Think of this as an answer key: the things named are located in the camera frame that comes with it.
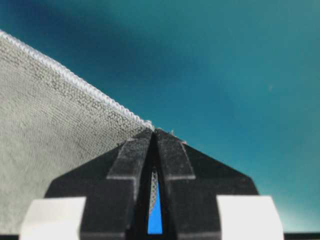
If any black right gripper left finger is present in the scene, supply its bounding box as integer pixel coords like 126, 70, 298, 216
19, 129, 152, 240

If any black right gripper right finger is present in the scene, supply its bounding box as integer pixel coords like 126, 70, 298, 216
154, 129, 284, 240

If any grey microfibre towel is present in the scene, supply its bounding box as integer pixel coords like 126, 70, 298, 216
0, 32, 153, 235

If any green backdrop sheet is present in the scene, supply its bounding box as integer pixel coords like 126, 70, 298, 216
0, 0, 320, 232

